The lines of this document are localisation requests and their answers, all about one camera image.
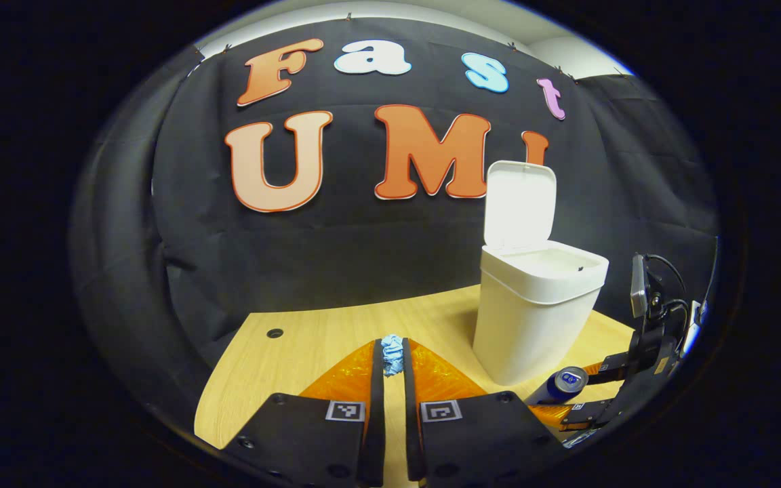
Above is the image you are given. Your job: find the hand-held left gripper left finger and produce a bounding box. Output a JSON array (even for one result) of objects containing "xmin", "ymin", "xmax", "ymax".
[{"xmin": 224, "ymin": 339, "xmax": 386, "ymax": 488}]

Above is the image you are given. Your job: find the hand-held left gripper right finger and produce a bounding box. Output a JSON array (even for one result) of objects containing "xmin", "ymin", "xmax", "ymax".
[{"xmin": 402, "ymin": 338, "xmax": 571, "ymax": 488}]

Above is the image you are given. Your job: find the blue pop can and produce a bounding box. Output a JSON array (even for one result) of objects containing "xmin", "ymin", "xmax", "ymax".
[{"xmin": 525, "ymin": 367, "xmax": 589, "ymax": 406}]

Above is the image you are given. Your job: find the blue paper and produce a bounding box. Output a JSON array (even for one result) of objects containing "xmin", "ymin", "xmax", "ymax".
[{"xmin": 381, "ymin": 334, "xmax": 406, "ymax": 378}]

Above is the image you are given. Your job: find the white desktop garbage bin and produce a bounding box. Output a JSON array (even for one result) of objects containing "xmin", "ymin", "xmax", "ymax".
[{"xmin": 473, "ymin": 160, "xmax": 609, "ymax": 386}]

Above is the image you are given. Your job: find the wooden desktop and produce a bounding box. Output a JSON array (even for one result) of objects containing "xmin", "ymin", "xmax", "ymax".
[{"xmin": 194, "ymin": 285, "xmax": 635, "ymax": 488}]

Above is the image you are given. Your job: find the black backdrop cloth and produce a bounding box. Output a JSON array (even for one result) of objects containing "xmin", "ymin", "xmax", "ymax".
[{"xmin": 71, "ymin": 17, "xmax": 720, "ymax": 421}]

